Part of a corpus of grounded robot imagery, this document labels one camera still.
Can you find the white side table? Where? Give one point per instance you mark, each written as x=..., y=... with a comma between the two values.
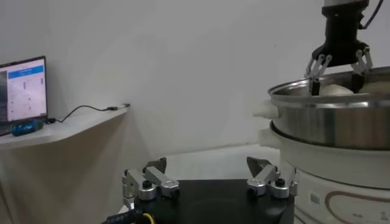
x=61, y=131

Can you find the white steamed baozi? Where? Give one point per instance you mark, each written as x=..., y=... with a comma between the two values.
x=335, y=89

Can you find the laptop screen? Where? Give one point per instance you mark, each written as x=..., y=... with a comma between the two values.
x=24, y=91

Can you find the white electric cooker base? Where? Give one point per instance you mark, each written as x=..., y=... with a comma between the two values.
x=335, y=170

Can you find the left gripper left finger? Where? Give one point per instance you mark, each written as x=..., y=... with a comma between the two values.
x=158, y=179

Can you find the stainless steel steamer basket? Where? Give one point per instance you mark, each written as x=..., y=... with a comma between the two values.
x=329, y=124

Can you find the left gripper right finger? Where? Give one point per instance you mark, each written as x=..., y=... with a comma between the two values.
x=263, y=178

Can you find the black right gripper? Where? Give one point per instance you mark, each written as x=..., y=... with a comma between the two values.
x=341, y=33

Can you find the blue computer mouse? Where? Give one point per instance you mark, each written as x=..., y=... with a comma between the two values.
x=26, y=128

